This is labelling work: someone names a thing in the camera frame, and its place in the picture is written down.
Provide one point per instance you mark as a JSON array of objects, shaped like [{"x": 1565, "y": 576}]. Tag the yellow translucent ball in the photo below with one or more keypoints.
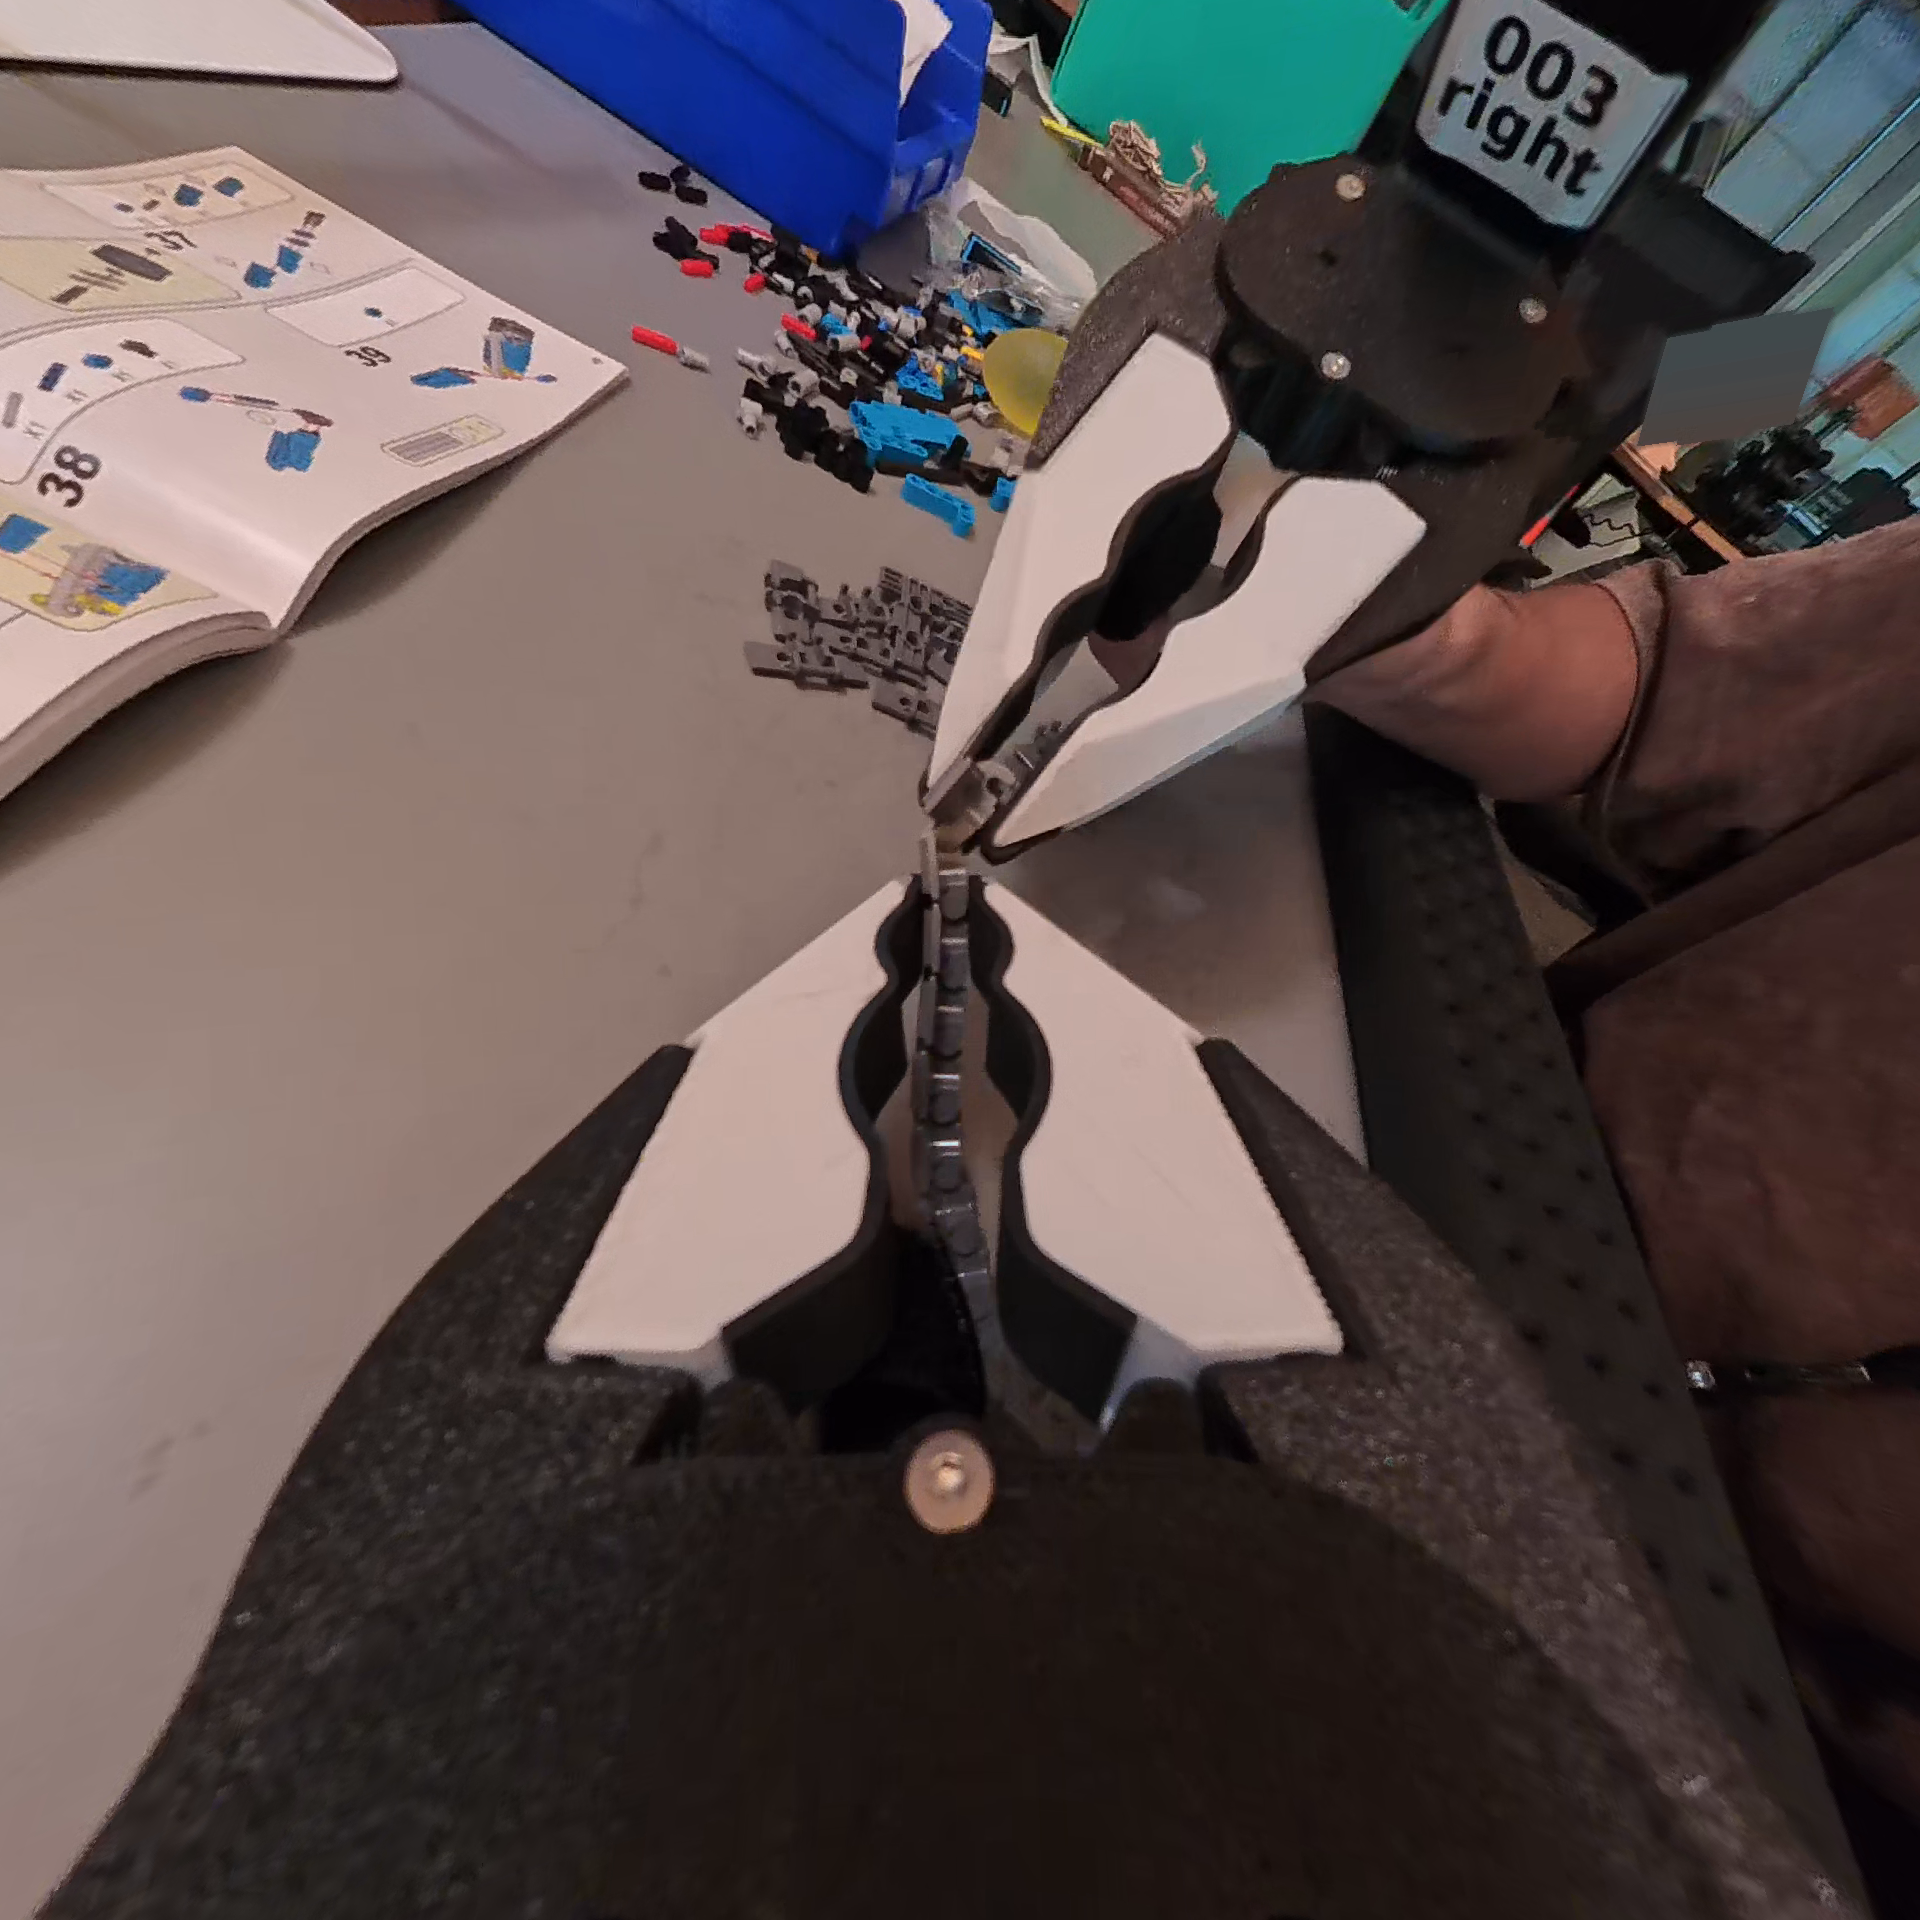
[{"x": 1020, "y": 376}]

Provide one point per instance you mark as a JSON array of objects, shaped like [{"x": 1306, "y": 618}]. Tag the white laptop stand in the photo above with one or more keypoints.
[{"x": 194, "y": 30}]

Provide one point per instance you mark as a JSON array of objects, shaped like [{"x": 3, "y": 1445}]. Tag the red and grey pin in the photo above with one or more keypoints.
[{"x": 649, "y": 340}]

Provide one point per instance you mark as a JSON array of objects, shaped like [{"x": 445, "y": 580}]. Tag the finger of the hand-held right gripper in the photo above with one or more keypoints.
[
  {"x": 1079, "y": 511},
  {"x": 1276, "y": 616}
]

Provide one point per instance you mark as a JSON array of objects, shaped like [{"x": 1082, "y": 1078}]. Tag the pile of grey links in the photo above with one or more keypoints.
[{"x": 840, "y": 629}]

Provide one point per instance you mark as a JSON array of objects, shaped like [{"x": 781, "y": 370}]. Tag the small wooden model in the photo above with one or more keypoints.
[{"x": 1147, "y": 159}]

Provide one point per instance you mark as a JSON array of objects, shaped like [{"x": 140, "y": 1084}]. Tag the pile of small building bricks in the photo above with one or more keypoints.
[{"x": 900, "y": 428}]

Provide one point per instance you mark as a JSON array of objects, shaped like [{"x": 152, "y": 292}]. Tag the person's right forearm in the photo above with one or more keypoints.
[{"x": 1499, "y": 692}]

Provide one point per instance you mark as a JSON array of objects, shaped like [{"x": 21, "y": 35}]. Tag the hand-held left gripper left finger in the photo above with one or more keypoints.
[{"x": 720, "y": 1172}]

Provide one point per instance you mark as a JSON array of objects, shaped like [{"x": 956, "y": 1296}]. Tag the grey desk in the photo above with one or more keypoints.
[{"x": 451, "y": 902}]

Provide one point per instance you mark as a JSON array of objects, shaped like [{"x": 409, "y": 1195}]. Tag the black perforated pad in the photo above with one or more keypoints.
[{"x": 1499, "y": 1126}]

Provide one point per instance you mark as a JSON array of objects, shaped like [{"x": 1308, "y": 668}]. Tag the green plastic bin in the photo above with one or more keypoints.
[{"x": 1201, "y": 76}]

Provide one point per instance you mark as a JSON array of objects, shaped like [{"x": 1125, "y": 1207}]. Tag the clear plastic bag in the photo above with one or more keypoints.
[{"x": 1036, "y": 240}]

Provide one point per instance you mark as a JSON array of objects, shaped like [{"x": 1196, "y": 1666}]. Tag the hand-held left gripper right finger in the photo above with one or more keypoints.
[{"x": 1170, "y": 1172}]

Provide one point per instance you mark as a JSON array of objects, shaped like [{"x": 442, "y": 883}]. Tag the open instruction booklet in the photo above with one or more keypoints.
[{"x": 224, "y": 376}]

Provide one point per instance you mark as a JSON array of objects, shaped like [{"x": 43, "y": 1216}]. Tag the blue storage bin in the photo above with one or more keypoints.
[{"x": 720, "y": 90}]

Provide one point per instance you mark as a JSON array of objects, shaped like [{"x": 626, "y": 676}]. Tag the single grey track link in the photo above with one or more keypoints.
[{"x": 984, "y": 788}]

